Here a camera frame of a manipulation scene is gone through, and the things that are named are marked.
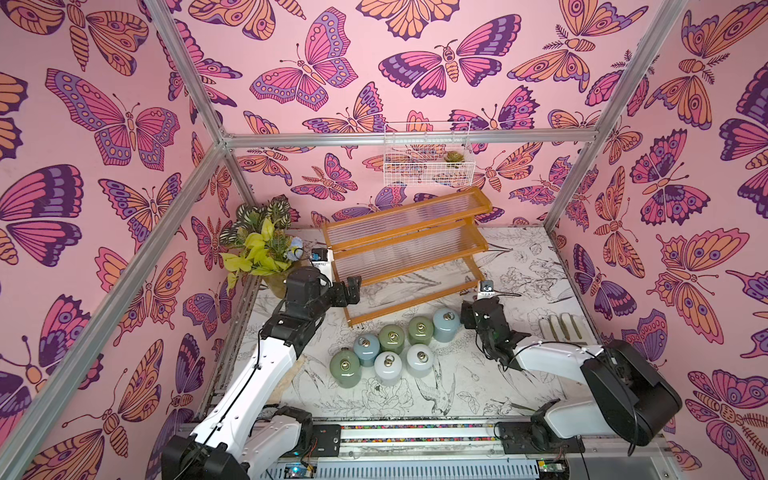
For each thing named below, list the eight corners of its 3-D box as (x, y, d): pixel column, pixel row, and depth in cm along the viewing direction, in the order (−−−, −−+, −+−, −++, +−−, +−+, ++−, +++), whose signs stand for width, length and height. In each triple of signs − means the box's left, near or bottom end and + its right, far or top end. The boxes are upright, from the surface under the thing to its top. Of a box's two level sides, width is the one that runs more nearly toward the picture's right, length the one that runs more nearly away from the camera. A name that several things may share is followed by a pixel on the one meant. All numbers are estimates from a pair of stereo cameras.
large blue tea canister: (356, 369, 87) (353, 358, 80) (358, 347, 92) (355, 334, 85) (379, 369, 87) (378, 357, 80) (380, 347, 92) (379, 334, 85)
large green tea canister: (333, 388, 84) (327, 377, 77) (336, 362, 89) (331, 349, 81) (360, 388, 84) (357, 377, 76) (362, 361, 89) (359, 349, 81)
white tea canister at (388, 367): (375, 386, 84) (374, 376, 77) (376, 363, 88) (374, 351, 81) (402, 386, 84) (402, 376, 77) (401, 363, 88) (402, 351, 81)
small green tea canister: (409, 347, 91) (410, 336, 84) (408, 328, 95) (409, 315, 89) (431, 347, 91) (434, 336, 84) (429, 327, 95) (432, 315, 89)
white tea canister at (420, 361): (406, 377, 86) (407, 366, 79) (406, 354, 90) (407, 342, 83) (432, 377, 86) (435, 366, 79) (430, 354, 90) (432, 342, 83)
